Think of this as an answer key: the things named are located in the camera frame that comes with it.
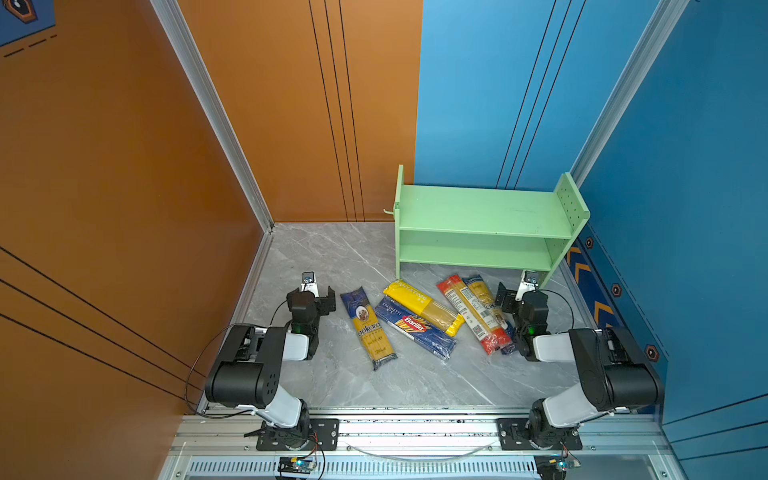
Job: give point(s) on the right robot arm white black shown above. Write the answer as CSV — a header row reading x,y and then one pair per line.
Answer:
x,y
613,374

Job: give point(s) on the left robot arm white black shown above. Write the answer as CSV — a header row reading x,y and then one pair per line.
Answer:
x,y
246,372

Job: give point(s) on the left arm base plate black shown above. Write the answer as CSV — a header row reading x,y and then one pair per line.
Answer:
x,y
321,433

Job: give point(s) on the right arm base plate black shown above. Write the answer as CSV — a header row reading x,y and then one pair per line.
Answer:
x,y
517,434

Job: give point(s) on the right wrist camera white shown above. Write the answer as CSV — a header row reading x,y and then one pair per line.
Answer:
x,y
529,282

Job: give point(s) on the left green circuit board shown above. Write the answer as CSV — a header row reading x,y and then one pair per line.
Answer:
x,y
296,467

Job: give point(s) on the right circuit board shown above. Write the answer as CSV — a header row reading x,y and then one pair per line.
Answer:
x,y
553,468

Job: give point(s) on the red spaghetti bag white label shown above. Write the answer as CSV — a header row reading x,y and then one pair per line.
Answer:
x,y
483,323

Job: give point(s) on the aluminium front rail frame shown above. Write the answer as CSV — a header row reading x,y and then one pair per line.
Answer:
x,y
442,443

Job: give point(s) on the Ankara spaghetti bag blue yellow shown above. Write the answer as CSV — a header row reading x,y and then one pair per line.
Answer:
x,y
368,328

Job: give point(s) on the green two-tier wooden shelf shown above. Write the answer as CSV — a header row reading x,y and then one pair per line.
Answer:
x,y
487,228

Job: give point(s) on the blue Barilla spaghetti box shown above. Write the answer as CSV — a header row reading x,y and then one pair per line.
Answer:
x,y
415,328

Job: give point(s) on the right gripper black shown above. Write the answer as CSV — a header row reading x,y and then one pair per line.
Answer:
x,y
505,300

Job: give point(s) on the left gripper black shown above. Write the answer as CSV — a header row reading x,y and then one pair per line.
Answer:
x,y
325,301

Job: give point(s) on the yellow Pastatime spaghetti bag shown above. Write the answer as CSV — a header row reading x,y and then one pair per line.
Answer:
x,y
424,306

